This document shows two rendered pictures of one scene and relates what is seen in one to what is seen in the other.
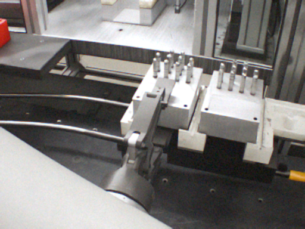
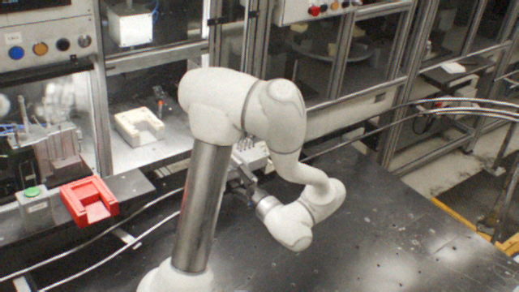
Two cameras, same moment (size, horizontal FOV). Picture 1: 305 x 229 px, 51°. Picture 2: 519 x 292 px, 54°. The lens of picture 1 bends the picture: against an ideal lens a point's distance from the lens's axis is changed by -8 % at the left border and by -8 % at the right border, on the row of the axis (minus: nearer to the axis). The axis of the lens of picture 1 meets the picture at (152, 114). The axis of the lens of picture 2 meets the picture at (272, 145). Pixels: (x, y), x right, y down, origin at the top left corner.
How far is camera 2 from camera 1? 1.46 m
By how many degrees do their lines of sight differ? 47
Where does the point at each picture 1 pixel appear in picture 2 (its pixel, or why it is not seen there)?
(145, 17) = (160, 135)
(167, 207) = (238, 220)
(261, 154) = (271, 167)
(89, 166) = not seen: hidden behind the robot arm
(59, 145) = (156, 235)
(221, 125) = (255, 164)
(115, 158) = not seen: hidden behind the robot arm
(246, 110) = (259, 153)
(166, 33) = (177, 139)
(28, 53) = (132, 186)
